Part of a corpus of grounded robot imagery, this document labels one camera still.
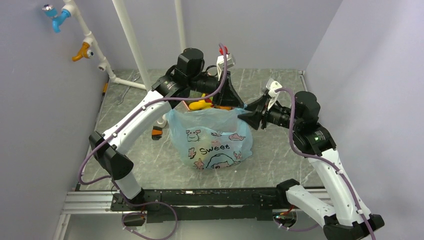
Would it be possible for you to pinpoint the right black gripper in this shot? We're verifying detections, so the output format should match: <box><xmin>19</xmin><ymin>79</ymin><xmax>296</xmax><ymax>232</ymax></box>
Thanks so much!
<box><xmin>237</xmin><ymin>93</ymin><xmax>302</xmax><ymax>131</ymax></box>

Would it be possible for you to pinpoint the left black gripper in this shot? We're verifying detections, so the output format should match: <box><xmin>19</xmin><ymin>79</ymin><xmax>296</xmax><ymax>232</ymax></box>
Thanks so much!
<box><xmin>188</xmin><ymin>69</ymin><xmax>244</xmax><ymax>109</ymax></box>

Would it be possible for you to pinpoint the light blue plastic bag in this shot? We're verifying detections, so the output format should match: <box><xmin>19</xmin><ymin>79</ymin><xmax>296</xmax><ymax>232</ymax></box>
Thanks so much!
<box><xmin>165</xmin><ymin>108</ymin><xmax>253</xmax><ymax>170</ymax></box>

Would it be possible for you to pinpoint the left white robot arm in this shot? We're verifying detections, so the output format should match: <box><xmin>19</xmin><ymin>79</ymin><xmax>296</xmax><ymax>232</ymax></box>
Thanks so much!
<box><xmin>89</xmin><ymin>44</ymin><xmax>245</xmax><ymax>210</ymax></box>

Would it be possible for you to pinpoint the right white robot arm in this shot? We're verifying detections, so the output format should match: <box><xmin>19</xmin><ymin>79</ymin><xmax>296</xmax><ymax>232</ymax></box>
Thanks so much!
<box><xmin>239</xmin><ymin>91</ymin><xmax>385</xmax><ymax>240</ymax></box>

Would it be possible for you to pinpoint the yellow fake banana bunch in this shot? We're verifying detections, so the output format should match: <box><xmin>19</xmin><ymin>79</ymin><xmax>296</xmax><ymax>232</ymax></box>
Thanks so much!
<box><xmin>188</xmin><ymin>98</ymin><xmax>214</xmax><ymax>111</ymax></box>

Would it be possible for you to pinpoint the pink plastic basket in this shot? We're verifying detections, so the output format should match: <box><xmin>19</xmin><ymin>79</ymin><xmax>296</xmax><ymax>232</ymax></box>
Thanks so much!
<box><xmin>181</xmin><ymin>100</ymin><xmax>191</xmax><ymax>112</ymax></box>

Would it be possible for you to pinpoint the orange black brush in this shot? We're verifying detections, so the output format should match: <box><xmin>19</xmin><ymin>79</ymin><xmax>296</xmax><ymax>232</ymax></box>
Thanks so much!
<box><xmin>151</xmin><ymin>125</ymin><xmax>163</xmax><ymax>141</ymax></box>

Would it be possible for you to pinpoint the orange toy faucet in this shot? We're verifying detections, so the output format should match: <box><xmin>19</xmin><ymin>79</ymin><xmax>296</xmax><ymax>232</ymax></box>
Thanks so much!
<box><xmin>71</xmin><ymin>42</ymin><xmax>94</xmax><ymax>62</ymax></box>

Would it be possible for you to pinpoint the blue toy faucet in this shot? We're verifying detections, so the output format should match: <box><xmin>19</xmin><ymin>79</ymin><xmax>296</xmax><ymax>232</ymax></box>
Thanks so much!
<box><xmin>42</xmin><ymin>4</ymin><xmax>72</xmax><ymax>33</ymax></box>

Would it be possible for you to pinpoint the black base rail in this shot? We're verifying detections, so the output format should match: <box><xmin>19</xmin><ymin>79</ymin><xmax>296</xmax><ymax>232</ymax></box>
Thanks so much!
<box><xmin>110</xmin><ymin>187</ymin><xmax>293</xmax><ymax>223</ymax></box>

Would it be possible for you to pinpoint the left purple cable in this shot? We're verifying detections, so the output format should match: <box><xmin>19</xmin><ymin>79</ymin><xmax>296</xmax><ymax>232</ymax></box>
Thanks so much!
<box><xmin>78</xmin><ymin>43</ymin><xmax>229</xmax><ymax>240</ymax></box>

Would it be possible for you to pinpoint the orange handled tool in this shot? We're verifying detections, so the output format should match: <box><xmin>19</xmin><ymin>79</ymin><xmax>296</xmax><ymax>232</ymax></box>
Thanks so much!
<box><xmin>101</xmin><ymin>82</ymin><xmax>109</xmax><ymax>100</ymax></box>

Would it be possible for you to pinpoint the aluminium frame rail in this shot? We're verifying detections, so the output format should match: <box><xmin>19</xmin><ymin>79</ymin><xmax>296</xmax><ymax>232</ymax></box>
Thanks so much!
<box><xmin>53</xmin><ymin>188</ymin><xmax>315</xmax><ymax>240</ymax></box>

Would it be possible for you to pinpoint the white pvc pipe frame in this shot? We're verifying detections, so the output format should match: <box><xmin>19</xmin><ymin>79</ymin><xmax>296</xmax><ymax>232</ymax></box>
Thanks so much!
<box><xmin>62</xmin><ymin>0</ymin><xmax>187</xmax><ymax>128</ymax></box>

